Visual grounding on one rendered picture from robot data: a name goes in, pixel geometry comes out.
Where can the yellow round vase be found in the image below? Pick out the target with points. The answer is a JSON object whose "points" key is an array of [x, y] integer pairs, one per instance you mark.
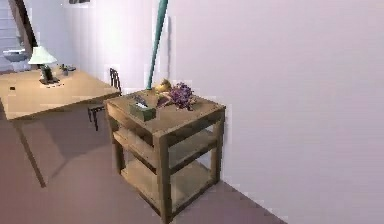
{"points": [[162, 86]]}

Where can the green tissue box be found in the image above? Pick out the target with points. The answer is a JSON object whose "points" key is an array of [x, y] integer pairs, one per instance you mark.
{"points": [[143, 111]]}

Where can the wooden side table with shelves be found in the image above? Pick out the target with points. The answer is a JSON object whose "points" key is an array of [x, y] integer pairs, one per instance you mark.
{"points": [[173, 121]]}

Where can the purple flower bunch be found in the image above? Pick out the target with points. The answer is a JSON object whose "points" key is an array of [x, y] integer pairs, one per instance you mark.
{"points": [[181, 95]]}

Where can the white shade table lamp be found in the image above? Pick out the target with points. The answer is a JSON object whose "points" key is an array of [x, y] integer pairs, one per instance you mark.
{"points": [[43, 63]]}

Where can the teal baseball bat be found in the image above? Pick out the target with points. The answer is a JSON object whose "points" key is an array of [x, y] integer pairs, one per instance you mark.
{"points": [[158, 40]]}

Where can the small dark green object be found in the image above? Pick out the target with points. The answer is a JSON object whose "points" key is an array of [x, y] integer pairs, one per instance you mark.
{"points": [[65, 70]]}

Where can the large wooden desk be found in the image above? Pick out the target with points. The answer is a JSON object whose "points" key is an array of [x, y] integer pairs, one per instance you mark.
{"points": [[40, 95]]}

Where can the dark wooden chair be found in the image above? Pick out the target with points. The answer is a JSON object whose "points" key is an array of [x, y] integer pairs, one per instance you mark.
{"points": [[110, 90]]}

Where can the grey bowl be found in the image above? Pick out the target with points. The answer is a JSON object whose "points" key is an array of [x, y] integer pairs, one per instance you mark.
{"points": [[15, 55]]}

